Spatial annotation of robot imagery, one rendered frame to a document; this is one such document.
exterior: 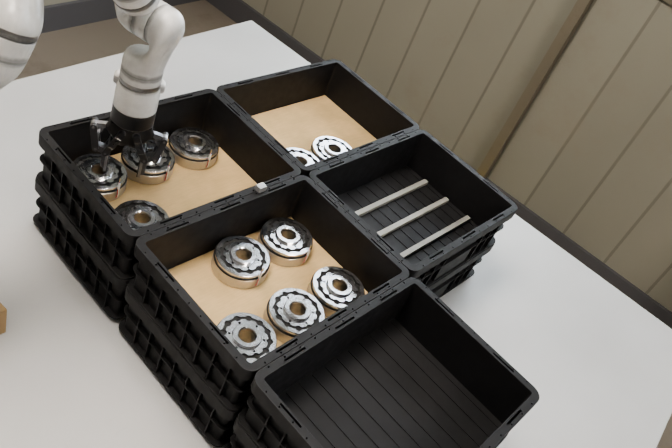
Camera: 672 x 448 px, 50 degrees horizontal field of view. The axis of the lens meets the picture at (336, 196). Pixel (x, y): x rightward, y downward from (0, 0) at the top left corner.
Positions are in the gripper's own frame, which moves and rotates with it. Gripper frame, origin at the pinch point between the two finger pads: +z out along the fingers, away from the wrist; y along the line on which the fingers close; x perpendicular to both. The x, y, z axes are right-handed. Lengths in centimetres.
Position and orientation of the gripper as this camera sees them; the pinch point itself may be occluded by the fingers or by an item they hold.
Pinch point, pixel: (123, 165)
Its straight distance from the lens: 139.3
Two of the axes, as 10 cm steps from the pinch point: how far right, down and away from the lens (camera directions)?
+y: 9.4, 1.9, 2.9
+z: -3.3, 7.2, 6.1
